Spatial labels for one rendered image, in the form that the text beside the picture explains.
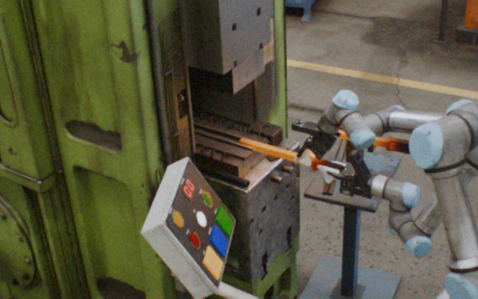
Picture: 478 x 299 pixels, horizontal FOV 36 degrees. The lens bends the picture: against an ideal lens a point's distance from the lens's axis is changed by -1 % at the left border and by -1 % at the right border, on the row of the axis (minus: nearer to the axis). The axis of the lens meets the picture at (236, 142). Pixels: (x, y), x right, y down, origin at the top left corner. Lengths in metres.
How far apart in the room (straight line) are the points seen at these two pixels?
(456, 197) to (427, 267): 1.68
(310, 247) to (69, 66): 1.75
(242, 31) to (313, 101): 2.67
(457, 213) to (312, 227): 1.92
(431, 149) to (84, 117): 1.23
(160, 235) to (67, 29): 0.81
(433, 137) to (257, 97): 1.08
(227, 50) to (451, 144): 0.80
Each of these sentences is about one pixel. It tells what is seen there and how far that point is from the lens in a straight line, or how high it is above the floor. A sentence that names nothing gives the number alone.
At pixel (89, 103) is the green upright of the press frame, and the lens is 2.58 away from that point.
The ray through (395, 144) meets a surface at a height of 0.95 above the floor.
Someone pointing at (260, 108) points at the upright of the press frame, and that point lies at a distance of 2.96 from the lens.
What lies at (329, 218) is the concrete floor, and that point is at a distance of 3.99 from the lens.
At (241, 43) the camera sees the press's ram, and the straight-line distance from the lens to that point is 2.46.
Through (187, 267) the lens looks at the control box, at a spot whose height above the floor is 1.05.
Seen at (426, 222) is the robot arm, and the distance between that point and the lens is 2.41.
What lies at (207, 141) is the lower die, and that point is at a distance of 2.77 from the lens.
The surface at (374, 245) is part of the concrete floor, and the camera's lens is 3.83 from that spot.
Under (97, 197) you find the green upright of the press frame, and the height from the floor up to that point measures 0.84.
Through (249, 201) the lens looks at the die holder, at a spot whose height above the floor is 0.86.
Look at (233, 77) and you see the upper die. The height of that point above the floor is 1.33.
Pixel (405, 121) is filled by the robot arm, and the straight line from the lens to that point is 2.34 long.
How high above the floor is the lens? 2.43
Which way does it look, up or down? 32 degrees down
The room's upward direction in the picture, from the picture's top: 3 degrees counter-clockwise
